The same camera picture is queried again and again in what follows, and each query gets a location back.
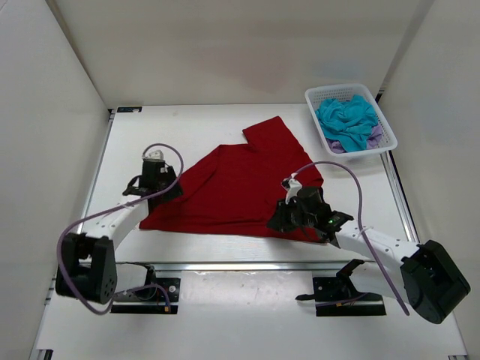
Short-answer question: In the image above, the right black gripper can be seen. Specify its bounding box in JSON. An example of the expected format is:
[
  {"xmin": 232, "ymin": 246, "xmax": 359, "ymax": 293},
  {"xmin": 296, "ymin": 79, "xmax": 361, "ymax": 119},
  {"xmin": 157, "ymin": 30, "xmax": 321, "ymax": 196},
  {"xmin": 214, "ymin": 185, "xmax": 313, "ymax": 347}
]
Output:
[{"xmin": 266, "ymin": 198, "xmax": 317, "ymax": 234}]

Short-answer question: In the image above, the red t-shirt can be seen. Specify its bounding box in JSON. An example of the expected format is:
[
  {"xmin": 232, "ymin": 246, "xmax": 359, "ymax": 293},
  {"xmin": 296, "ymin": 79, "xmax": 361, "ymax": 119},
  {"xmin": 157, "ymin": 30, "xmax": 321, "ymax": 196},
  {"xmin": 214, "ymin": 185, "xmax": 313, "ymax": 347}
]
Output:
[{"xmin": 139, "ymin": 117, "xmax": 320, "ymax": 242}]

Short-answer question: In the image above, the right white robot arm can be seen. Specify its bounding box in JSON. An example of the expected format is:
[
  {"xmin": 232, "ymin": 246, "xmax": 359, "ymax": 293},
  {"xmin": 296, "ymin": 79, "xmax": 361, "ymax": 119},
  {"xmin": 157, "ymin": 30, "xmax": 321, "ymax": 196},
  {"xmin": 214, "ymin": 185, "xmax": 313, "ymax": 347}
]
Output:
[{"xmin": 267, "ymin": 187, "xmax": 471, "ymax": 324}]

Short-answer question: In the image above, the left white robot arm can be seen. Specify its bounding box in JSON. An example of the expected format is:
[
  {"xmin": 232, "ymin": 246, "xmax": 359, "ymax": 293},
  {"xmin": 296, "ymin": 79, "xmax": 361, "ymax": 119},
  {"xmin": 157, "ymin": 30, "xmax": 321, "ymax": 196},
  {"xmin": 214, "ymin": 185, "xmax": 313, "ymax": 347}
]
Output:
[{"xmin": 55, "ymin": 158, "xmax": 182, "ymax": 305}]

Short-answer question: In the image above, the lavender t-shirt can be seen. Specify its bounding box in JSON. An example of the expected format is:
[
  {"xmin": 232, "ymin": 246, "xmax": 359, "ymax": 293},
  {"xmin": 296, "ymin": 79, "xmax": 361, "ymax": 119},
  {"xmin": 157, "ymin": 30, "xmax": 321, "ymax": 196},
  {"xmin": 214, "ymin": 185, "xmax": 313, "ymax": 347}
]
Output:
[{"xmin": 327, "ymin": 124, "xmax": 383, "ymax": 154}]

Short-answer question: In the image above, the teal t-shirt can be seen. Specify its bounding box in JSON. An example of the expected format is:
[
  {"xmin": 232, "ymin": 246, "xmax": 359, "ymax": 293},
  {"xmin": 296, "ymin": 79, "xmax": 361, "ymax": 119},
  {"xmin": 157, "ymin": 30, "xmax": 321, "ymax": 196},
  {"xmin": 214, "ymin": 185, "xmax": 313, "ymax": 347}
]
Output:
[{"xmin": 315, "ymin": 95, "xmax": 381, "ymax": 151}]

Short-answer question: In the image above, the white plastic basket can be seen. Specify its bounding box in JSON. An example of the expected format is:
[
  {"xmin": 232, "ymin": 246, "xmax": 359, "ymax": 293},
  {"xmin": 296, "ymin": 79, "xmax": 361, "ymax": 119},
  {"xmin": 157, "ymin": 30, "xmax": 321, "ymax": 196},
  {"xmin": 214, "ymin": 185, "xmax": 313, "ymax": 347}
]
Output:
[{"xmin": 304, "ymin": 83, "xmax": 398, "ymax": 158}]

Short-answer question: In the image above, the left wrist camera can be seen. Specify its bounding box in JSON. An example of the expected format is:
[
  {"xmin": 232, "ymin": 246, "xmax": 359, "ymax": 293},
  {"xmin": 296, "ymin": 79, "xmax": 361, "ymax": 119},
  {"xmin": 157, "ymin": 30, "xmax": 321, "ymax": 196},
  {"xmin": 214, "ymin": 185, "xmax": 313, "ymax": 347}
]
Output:
[{"xmin": 142, "ymin": 148, "xmax": 164, "ymax": 162}]

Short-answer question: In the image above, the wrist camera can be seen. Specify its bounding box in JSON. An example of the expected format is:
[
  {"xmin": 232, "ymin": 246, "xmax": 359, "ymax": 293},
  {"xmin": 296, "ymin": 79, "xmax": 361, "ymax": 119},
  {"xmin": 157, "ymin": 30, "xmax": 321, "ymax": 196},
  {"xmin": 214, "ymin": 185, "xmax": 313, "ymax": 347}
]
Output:
[
  {"xmin": 142, "ymin": 148, "xmax": 164, "ymax": 162},
  {"xmin": 281, "ymin": 177, "xmax": 303, "ymax": 204}
]

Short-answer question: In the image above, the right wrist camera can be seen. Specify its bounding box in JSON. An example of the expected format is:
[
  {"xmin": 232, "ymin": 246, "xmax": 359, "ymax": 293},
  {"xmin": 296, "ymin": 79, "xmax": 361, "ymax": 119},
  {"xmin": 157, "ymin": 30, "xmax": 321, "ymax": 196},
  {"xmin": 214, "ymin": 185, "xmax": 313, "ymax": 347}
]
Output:
[{"xmin": 281, "ymin": 177, "xmax": 303, "ymax": 204}]

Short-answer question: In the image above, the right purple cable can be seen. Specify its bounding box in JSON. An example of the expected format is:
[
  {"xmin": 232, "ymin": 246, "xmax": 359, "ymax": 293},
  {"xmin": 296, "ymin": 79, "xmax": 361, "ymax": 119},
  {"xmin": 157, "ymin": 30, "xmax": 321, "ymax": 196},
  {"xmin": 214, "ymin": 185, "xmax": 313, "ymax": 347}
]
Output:
[{"xmin": 290, "ymin": 160, "xmax": 410, "ymax": 317}]

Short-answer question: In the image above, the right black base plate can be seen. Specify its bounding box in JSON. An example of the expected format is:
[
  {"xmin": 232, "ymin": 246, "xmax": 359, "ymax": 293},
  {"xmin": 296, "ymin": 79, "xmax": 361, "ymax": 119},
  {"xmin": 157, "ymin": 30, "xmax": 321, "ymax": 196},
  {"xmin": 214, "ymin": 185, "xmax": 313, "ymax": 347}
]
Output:
[{"xmin": 295, "ymin": 276, "xmax": 386, "ymax": 317}]

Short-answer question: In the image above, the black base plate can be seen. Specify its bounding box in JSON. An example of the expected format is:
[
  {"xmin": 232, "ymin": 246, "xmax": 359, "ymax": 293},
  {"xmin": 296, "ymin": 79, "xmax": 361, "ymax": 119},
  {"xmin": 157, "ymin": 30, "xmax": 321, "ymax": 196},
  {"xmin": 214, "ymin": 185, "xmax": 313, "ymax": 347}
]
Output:
[
  {"xmin": 295, "ymin": 276, "xmax": 386, "ymax": 317},
  {"xmin": 110, "ymin": 271, "xmax": 182, "ymax": 315}
]

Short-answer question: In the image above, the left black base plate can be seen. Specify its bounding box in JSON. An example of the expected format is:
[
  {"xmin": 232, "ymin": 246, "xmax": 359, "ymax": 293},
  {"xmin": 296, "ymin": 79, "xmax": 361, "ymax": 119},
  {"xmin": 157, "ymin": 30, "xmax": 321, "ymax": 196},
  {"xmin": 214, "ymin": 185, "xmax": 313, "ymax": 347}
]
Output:
[{"xmin": 110, "ymin": 271, "xmax": 182, "ymax": 315}]

